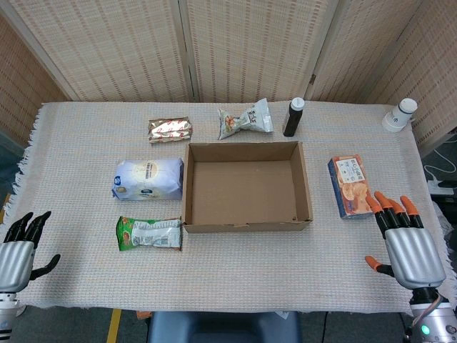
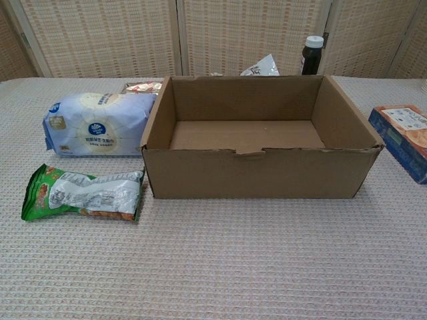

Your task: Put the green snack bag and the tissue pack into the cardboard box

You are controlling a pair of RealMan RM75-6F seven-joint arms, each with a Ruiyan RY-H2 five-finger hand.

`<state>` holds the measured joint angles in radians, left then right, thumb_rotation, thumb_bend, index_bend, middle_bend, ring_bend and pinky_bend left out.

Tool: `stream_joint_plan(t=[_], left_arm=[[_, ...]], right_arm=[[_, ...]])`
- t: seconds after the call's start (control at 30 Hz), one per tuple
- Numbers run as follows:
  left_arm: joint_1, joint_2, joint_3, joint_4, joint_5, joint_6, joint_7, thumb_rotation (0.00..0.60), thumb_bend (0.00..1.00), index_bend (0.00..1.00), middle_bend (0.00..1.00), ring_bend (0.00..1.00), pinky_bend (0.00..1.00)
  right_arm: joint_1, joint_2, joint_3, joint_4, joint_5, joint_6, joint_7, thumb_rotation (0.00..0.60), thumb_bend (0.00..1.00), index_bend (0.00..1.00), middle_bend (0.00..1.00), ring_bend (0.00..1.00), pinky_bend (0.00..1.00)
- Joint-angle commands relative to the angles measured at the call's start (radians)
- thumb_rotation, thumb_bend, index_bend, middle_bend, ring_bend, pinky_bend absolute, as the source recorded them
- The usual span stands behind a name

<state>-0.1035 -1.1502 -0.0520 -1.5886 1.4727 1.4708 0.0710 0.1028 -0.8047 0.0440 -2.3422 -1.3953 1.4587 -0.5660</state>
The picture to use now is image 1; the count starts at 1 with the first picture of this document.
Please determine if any orange-tipped silver right robot hand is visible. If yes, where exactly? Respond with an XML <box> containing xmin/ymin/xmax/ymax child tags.
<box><xmin>364</xmin><ymin>191</ymin><xmax>447</xmax><ymax>290</ymax></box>

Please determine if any black-fingered silver left robot hand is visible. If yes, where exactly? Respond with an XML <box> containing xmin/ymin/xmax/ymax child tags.
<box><xmin>0</xmin><ymin>211</ymin><xmax>61</xmax><ymax>292</ymax></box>

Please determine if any green snack bag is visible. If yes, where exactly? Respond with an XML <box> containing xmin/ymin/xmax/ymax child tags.
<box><xmin>116</xmin><ymin>216</ymin><xmax>184</xmax><ymax>252</ymax></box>

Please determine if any blue white tissue pack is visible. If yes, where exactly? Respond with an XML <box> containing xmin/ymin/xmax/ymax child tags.
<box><xmin>111</xmin><ymin>158</ymin><xmax>185</xmax><ymax>202</ymax></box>

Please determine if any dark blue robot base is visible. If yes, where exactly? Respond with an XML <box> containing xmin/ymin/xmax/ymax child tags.
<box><xmin>148</xmin><ymin>311</ymin><xmax>303</xmax><ymax>343</ymax></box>

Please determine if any orange and blue biscuit box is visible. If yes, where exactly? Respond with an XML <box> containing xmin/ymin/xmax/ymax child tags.
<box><xmin>327</xmin><ymin>154</ymin><xmax>376</xmax><ymax>219</ymax></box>

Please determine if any open cardboard box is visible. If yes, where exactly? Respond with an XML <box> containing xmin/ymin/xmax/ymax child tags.
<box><xmin>181</xmin><ymin>141</ymin><xmax>314</xmax><ymax>234</ymax></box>

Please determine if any white crumpled snack bag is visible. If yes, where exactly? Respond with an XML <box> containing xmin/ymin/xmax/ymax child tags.
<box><xmin>218</xmin><ymin>97</ymin><xmax>275</xmax><ymax>141</ymax></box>

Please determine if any white power strip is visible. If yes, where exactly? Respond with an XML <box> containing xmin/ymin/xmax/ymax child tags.
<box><xmin>427</xmin><ymin>180</ymin><xmax>455</xmax><ymax>196</ymax></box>

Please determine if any beige woven tablecloth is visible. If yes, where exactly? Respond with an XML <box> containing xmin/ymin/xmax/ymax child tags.
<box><xmin>1</xmin><ymin>101</ymin><xmax>454</xmax><ymax>317</ymax></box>

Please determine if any dark bottle with white cap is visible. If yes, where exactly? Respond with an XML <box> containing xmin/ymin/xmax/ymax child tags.
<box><xmin>282</xmin><ymin>96</ymin><xmax>305</xmax><ymax>138</ymax></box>

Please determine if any red white small packet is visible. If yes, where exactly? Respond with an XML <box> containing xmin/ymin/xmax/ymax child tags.
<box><xmin>147</xmin><ymin>118</ymin><xmax>194</xmax><ymax>144</ymax></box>

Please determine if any woven folding screen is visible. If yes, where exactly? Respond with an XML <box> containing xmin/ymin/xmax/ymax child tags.
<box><xmin>0</xmin><ymin>0</ymin><xmax>457</xmax><ymax>158</ymax></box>

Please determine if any white power cable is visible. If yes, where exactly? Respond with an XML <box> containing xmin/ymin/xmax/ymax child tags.
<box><xmin>423</xmin><ymin>163</ymin><xmax>444</xmax><ymax>184</ymax></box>

